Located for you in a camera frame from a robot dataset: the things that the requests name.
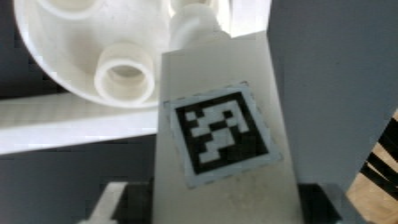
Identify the white stool leg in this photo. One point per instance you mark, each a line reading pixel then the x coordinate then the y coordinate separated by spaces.
pixel 225 179

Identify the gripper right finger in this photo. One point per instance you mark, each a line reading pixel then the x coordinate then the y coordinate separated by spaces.
pixel 328 208

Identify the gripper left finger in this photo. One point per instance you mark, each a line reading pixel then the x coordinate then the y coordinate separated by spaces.
pixel 123 206

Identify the round white stool seat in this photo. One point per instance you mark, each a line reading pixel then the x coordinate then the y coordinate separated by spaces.
pixel 97 40

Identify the white front barrier wall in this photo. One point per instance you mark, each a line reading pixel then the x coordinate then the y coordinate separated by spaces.
pixel 58 120

